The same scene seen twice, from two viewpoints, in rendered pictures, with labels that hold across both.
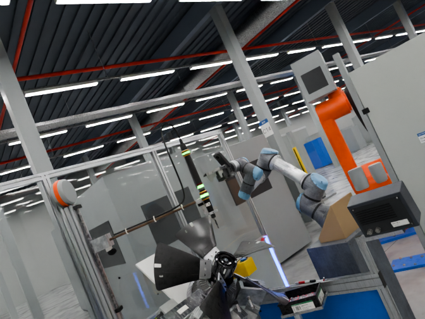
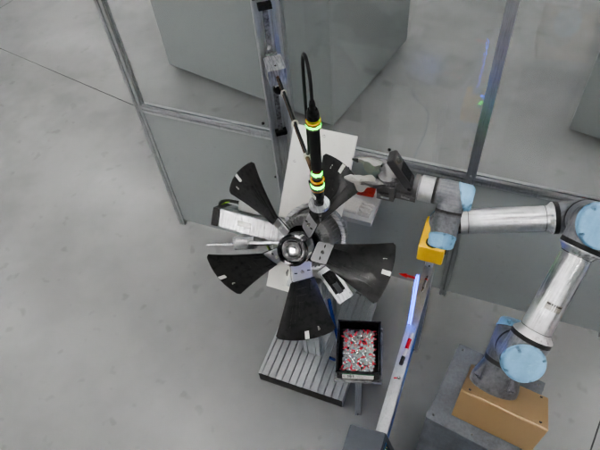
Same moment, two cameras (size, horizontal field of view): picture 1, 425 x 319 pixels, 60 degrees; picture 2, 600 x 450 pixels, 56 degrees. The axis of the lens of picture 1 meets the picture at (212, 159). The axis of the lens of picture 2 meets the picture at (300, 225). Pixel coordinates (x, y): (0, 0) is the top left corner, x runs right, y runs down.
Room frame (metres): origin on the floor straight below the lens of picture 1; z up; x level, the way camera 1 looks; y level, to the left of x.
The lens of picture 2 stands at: (1.63, -1.02, 2.87)
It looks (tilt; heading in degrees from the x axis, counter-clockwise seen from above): 52 degrees down; 76
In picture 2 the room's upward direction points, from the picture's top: 7 degrees counter-clockwise
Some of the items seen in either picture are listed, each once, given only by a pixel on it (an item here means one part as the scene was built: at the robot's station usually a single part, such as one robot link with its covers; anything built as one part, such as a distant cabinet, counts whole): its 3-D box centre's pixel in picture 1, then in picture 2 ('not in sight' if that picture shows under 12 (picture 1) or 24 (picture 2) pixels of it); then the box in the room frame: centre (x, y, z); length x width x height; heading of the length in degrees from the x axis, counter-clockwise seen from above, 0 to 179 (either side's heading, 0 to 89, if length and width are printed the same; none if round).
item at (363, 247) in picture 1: (366, 254); not in sight; (1.92, -0.52, 0.96); 0.03 x 0.03 x 0.20; 50
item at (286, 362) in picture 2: not in sight; (320, 337); (2.01, 0.36, 0.04); 0.62 x 0.46 x 0.08; 50
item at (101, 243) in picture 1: (101, 243); (274, 69); (2.04, 0.74, 1.54); 0.10 x 0.07 x 0.08; 85
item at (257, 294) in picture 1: (248, 292); (338, 279); (2.04, 0.11, 0.98); 0.20 x 0.16 x 0.20; 50
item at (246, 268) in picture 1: (241, 268); (434, 241); (2.45, 0.11, 1.02); 0.16 x 0.10 x 0.11; 50
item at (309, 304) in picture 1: (301, 299); (358, 349); (2.03, -0.14, 0.85); 0.22 x 0.17 x 0.07; 66
